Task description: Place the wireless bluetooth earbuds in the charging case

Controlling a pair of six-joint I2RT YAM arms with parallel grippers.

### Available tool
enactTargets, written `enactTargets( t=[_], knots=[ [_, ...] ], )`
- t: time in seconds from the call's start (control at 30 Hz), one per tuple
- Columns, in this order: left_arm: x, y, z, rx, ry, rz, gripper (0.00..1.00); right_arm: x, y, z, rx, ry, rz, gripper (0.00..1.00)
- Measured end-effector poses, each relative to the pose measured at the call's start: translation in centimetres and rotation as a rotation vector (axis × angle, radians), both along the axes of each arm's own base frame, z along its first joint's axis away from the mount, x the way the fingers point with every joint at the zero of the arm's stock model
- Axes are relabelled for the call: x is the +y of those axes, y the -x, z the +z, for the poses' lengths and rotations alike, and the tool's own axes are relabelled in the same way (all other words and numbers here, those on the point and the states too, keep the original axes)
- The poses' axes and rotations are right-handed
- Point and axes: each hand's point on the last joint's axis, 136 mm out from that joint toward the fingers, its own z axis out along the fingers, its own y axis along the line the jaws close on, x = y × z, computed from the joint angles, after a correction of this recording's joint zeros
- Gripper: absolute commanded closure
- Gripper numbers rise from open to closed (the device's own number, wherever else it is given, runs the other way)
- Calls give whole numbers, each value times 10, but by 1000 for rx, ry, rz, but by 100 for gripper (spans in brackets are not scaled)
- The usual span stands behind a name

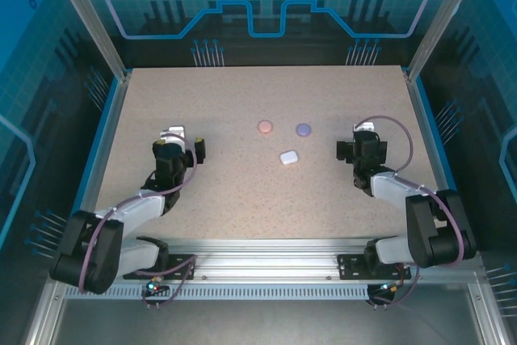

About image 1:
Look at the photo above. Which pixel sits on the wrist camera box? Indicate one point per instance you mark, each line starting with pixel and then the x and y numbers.
pixel 363 127
pixel 175 131

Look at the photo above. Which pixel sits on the white rectangular charging case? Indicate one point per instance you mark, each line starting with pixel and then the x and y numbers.
pixel 289 157

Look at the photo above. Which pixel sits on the small LED connector board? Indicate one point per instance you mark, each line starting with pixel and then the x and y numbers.
pixel 153 287
pixel 389 288

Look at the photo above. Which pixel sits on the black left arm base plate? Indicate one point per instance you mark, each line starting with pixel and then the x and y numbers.
pixel 182 264

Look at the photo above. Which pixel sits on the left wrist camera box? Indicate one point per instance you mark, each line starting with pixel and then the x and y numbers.
pixel 175 131

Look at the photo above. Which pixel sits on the aluminium frame post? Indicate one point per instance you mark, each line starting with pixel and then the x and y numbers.
pixel 444 18
pixel 91 18

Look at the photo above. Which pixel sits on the pink round charging case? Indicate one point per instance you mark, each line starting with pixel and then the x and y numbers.
pixel 265 127

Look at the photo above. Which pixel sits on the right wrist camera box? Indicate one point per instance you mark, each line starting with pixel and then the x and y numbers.
pixel 363 127

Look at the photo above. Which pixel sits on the metal sheet shelf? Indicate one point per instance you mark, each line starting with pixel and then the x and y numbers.
pixel 262 325

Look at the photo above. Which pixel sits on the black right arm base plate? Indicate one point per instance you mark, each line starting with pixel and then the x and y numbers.
pixel 351 266

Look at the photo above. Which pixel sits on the aluminium mounting rail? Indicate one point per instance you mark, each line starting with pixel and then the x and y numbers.
pixel 262 260

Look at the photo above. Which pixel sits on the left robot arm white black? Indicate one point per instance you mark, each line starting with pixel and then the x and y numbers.
pixel 105 248

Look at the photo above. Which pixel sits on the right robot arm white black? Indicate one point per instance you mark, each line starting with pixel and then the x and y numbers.
pixel 420 232

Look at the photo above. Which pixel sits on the purple round charging case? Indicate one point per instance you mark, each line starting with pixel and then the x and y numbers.
pixel 303 129

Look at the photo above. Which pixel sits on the aluminium table side rail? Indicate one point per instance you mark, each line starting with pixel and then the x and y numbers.
pixel 110 119
pixel 423 119

